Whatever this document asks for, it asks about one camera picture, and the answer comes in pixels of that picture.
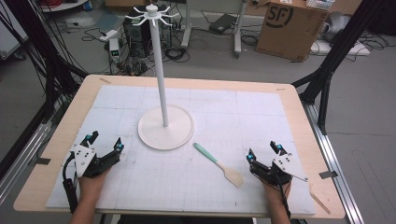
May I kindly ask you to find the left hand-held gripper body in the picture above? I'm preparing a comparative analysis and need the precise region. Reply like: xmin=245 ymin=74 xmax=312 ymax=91
xmin=70 ymin=143 xmax=122 ymax=179

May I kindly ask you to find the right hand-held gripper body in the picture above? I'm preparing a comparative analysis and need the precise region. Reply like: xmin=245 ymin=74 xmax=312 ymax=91
xmin=248 ymin=152 xmax=309 ymax=188

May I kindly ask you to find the green handled wooden spatula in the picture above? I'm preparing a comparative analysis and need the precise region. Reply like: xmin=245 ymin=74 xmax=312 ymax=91
xmin=192 ymin=142 xmax=246 ymax=189

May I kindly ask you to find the white hook rack stand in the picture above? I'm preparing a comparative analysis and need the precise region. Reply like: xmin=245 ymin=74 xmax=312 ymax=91
xmin=124 ymin=3 xmax=195 ymax=152

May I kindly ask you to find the person's left hand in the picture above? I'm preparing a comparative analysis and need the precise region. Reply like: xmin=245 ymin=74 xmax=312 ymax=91
xmin=78 ymin=167 xmax=112 ymax=199

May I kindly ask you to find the person's right hand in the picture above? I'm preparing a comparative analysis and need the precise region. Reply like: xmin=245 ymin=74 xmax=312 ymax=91
xmin=262 ymin=182 xmax=292 ymax=203

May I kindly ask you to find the white grid mat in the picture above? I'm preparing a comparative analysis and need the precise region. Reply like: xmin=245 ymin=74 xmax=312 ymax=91
xmin=46 ymin=85 xmax=317 ymax=217

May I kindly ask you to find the small device with green display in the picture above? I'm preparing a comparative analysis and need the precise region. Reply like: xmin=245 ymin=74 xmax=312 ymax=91
xmin=108 ymin=37 xmax=121 ymax=63

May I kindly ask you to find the white power strip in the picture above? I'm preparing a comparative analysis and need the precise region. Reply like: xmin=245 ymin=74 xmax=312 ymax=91
xmin=98 ymin=29 xmax=120 ymax=43

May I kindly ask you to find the black computer tower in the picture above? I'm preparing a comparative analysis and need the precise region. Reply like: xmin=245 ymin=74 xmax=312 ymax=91
xmin=122 ymin=13 xmax=173 ymax=59

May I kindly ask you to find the white flat board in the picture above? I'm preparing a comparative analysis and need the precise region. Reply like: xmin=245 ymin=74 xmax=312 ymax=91
xmin=309 ymin=39 xmax=372 ymax=57

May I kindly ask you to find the large printed cardboard box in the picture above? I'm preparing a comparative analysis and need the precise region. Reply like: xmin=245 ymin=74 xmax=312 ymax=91
xmin=255 ymin=0 xmax=332 ymax=62

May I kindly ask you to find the white panel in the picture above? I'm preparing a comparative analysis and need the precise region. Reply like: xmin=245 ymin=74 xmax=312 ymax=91
xmin=0 ymin=0 xmax=30 ymax=61

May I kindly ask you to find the white round table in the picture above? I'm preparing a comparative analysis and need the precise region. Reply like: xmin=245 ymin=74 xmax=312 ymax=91
xmin=39 ymin=0 xmax=91 ymax=14

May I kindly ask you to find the white standing desk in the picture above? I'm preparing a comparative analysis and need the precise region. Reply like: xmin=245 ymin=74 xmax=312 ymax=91
xmin=180 ymin=0 xmax=248 ymax=59

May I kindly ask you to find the grey rounded device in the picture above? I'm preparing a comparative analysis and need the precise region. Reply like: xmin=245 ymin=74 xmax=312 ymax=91
xmin=319 ymin=11 xmax=352 ymax=43

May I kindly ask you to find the black flat power adapter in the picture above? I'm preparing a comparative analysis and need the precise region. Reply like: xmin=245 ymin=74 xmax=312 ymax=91
xmin=208 ymin=13 xmax=238 ymax=35

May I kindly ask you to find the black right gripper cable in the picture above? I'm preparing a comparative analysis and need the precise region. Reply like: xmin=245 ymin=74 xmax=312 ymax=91
xmin=278 ymin=182 xmax=294 ymax=221

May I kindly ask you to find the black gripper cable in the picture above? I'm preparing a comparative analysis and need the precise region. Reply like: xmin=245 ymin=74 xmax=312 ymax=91
xmin=62 ymin=152 xmax=79 ymax=215
xmin=278 ymin=182 xmax=294 ymax=221

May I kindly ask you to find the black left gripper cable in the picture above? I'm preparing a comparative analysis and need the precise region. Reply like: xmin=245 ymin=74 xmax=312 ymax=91
xmin=62 ymin=152 xmax=79 ymax=215

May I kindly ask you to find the aluminium rail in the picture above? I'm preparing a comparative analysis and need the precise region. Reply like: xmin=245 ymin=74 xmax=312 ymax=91
xmin=0 ymin=119 xmax=54 ymax=204
xmin=302 ymin=102 xmax=366 ymax=224

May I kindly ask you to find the black metal frame strut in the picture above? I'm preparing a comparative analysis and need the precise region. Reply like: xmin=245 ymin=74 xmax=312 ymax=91
xmin=291 ymin=0 xmax=385 ymax=135
xmin=4 ymin=0 xmax=90 ymax=124

